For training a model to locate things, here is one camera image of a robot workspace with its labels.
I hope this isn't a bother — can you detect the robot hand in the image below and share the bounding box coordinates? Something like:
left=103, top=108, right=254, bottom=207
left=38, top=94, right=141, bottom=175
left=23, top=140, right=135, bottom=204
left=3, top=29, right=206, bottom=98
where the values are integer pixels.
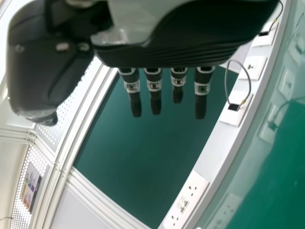
left=7, top=0, right=279, bottom=126

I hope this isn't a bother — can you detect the white socket plate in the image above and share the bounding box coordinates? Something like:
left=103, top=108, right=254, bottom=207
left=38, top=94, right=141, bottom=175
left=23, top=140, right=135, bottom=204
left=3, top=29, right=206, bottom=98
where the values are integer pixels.
left=239, top=56, right=268, bottom=81

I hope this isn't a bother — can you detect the white port plate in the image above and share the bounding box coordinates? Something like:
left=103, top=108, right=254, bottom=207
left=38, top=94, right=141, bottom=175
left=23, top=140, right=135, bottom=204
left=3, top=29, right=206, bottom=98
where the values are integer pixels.
left=258, top=21, right=280, bottom=48
left=218, top=94, right=254, bottom=127

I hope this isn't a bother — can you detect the white perforated panel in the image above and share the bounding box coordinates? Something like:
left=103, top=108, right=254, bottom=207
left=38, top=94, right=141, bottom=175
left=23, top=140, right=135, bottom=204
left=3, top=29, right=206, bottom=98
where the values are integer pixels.
left=34, top=53, right=96, bottom=155
left=10, top=144, right=50, bottom=229

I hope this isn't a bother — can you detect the white socket strip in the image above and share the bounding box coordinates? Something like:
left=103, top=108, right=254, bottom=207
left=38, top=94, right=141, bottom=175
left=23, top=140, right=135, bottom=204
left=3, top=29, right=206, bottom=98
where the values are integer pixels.
left=164, top=170, right=210, bottom=229

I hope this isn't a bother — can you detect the colourful printed card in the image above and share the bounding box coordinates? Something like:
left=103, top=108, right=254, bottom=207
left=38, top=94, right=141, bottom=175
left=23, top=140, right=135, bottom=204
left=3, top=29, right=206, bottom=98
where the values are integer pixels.
left=20, top=167, right=43, bottom=212

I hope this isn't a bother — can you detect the grey cable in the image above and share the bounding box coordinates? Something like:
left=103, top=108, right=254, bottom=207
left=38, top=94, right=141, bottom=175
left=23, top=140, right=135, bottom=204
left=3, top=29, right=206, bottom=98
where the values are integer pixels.
left=268, top=0, right=284, bottom=33
left=224, top=59, right=253, bottom=106

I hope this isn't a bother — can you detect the grey cable duct segment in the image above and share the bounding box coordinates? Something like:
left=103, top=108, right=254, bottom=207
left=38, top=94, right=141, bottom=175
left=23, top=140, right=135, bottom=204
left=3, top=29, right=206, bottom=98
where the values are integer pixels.
left=157, top=0, right=295, bottom=229

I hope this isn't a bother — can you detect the white ribbed frame rail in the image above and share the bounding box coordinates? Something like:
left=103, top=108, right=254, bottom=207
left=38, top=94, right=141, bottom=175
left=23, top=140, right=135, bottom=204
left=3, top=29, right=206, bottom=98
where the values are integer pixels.
left=54, top=63, right=121, bottom=172

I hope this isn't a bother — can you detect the ribbed aluminium rail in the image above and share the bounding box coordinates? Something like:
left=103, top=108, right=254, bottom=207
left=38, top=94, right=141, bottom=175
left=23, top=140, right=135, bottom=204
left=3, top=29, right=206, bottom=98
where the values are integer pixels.
left=56, top=164, right=167, bottom=221

